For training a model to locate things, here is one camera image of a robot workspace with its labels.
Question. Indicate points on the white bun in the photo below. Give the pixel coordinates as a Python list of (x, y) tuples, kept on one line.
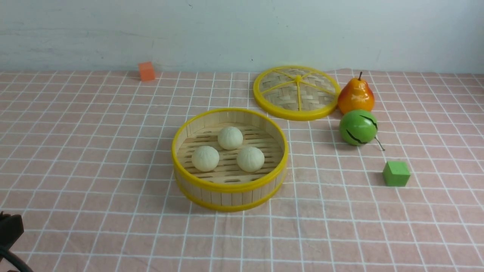
[(250, 159), (230, 138), (205, 158)]

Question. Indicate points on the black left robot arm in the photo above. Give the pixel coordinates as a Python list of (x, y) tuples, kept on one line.
[(11, 229)]

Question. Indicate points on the orange cube block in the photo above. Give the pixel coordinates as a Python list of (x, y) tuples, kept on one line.
[(146, 71)]

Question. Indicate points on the green toy watermelon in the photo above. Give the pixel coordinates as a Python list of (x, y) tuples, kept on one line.
[(359, 127)]

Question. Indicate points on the yellow rimmed bamboo steamer tray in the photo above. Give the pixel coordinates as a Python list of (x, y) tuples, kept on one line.
[(228, 188)]

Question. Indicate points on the green cube block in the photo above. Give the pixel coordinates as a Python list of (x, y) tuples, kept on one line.
[(396, 173)]

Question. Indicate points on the orange yellow toy pear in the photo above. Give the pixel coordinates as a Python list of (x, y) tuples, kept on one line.
[(356, 95)]

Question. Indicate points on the pink checked tablecloth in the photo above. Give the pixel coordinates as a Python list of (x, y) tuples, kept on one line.
[(86, 160)]

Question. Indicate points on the yellow rimmed woven steamer lid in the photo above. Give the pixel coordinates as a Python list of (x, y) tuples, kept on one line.
[(296, 93)]

